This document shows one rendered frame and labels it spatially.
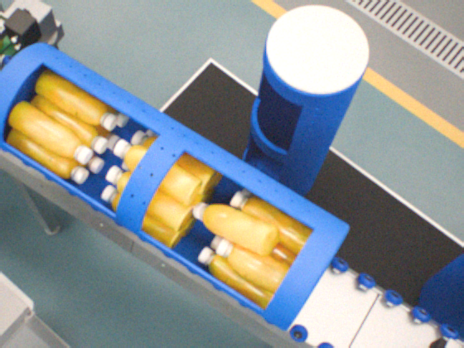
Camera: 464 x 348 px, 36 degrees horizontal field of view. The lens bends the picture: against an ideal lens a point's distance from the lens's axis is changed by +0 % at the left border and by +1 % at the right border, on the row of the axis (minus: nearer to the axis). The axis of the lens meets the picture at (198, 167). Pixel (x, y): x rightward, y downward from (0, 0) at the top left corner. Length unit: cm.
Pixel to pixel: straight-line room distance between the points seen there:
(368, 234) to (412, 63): 89
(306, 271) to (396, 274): 122
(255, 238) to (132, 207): 29
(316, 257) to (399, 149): 159
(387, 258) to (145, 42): 139
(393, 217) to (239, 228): 129
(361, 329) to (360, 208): 100
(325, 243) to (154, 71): 173
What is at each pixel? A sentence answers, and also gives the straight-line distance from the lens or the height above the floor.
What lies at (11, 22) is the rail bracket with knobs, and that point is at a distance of 210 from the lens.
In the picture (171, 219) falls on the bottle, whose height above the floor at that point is 114.
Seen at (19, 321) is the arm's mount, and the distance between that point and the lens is 171.
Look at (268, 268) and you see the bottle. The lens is 160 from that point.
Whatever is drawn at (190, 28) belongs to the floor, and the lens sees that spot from 323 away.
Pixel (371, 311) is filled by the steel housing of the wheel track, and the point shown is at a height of 93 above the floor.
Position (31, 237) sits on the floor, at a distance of 288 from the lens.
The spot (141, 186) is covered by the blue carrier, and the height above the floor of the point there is 121.
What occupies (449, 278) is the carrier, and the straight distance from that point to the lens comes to 243.
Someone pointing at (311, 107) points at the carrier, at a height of 96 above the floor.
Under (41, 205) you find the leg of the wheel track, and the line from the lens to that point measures 256.
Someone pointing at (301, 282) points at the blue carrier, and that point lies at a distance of 153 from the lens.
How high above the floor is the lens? 269
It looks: 67 degrees down
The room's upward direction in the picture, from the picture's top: 3 degrees clockwise
